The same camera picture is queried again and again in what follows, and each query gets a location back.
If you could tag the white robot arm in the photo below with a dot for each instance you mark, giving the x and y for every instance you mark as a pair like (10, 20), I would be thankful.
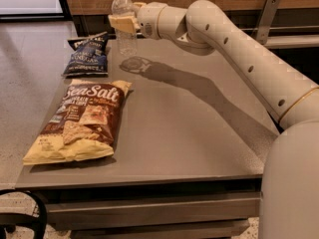
(289, 206)

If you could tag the grey drawer front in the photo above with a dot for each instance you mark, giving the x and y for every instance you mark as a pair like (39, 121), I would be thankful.
(153, 211)

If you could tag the right metal bracket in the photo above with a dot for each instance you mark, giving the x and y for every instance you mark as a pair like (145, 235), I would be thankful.
(266, 17)

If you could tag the clear plastic water bottle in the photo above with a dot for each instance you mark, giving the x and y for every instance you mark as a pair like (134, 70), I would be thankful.
(122, 20)

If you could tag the yellow brown sea salt chip bag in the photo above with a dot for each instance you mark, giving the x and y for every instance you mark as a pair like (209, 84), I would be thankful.
(83, 127)

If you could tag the black chair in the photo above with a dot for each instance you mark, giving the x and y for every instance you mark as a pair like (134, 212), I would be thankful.
(10, 220)

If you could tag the blue chip bag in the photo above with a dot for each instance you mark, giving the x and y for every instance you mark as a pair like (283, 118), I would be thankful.
(89, 56)

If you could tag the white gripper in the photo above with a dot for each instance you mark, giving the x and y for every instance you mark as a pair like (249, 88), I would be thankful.
(149, 20)

